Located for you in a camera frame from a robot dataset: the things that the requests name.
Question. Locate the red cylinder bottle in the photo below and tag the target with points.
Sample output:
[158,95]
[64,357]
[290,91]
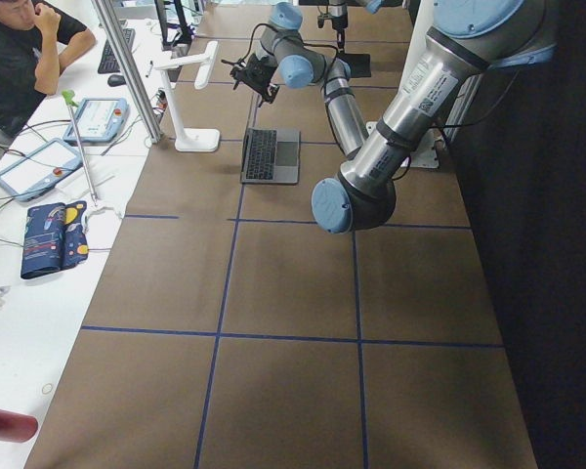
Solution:
[17,427]

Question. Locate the aluminium frame post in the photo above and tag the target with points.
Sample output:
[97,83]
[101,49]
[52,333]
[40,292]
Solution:
[122,51]

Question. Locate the navy patterned pouch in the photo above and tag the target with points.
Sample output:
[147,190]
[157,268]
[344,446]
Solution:
[54,239]

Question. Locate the black mouse pad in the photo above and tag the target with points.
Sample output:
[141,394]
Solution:
[359,64]

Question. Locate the near blue teach pendant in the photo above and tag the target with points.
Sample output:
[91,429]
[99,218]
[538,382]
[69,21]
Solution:
[39,171]

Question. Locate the blue teach pendant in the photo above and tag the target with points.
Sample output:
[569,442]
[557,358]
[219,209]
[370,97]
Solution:
[39,171]
[99,120]

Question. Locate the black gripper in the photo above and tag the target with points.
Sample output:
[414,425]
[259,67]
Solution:
[336,18]
[260,73]

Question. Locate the black desk mouse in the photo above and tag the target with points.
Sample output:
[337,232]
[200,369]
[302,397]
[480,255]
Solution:
[115,80]

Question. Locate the far blue teach pendant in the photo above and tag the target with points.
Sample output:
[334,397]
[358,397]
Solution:
[99,120]

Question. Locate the grey laptop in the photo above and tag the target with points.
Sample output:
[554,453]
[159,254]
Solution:
[270,156]

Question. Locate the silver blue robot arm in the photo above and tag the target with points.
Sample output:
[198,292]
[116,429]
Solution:
[466,38]
[371,6]

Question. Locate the person in black shirt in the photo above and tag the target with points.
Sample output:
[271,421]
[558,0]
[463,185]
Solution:
[38,42]

